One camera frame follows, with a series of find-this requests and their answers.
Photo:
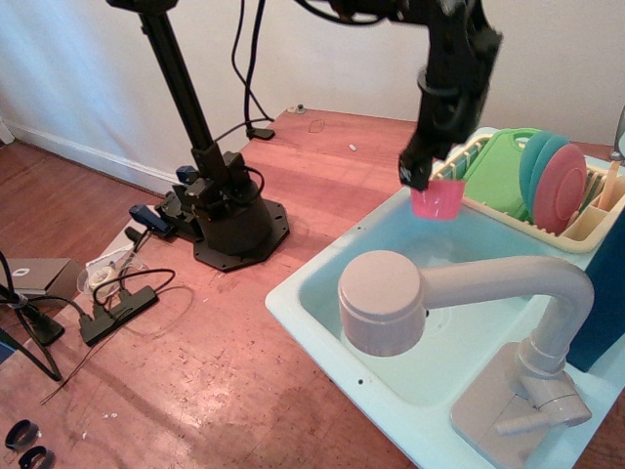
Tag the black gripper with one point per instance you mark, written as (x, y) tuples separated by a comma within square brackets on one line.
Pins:
[(454, 86)]

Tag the pink plastic cup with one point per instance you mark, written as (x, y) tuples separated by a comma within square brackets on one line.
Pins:
[(440, 201)]

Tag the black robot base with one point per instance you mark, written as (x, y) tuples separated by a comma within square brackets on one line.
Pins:
[(218, 206)]

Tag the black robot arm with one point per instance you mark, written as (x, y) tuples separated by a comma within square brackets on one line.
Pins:
[(157, 28)]

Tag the light blue toy sink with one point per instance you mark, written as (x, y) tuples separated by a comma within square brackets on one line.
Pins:
[(306, 305)]

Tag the green cutting board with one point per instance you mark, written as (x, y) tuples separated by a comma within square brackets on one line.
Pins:
[(493, 178)]

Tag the teal plate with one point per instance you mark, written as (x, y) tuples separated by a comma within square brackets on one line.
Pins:
[(536, 154)]

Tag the grey toy faucet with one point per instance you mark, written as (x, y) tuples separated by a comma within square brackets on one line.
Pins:
[(497, 331)]

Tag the pink plate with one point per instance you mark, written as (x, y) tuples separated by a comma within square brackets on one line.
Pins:
[(560, 190)]

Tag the cream dish rack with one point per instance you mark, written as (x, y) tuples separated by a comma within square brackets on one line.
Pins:
[(588, 225)]

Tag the cream toy utensil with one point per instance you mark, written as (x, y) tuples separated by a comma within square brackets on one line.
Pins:
[(609, 184)]

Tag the blue clamp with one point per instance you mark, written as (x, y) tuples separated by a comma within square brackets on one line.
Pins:
[(145, 216)]

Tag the black USB hub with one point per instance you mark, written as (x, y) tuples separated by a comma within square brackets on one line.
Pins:
[(103, 322)]

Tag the clear plastic tape roll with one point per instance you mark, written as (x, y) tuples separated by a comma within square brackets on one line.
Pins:
[(99, 273)]

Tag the grey cardboard box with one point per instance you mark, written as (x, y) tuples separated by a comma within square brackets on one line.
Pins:
[(33, 277)]

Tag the black power adapter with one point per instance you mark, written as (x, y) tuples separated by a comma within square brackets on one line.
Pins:
[(46, 329)]

